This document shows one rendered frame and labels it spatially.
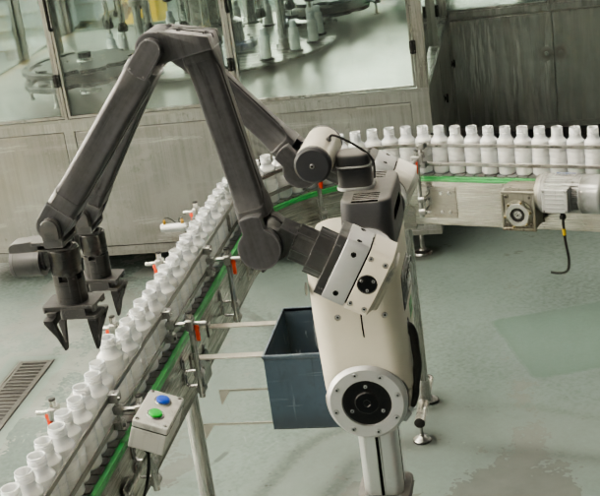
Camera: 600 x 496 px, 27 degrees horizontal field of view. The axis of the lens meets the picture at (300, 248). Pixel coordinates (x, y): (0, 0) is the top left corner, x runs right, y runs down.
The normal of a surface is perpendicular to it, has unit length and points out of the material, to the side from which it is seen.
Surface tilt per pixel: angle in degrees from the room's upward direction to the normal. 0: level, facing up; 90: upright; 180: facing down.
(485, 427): 0
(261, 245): 90
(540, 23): 90
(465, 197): 90
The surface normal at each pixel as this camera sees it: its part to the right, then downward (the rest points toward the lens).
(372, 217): -0.21, -0.18
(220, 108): -0.11, 0.34
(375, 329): -0.14, 0.53
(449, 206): -0.46, 0.36
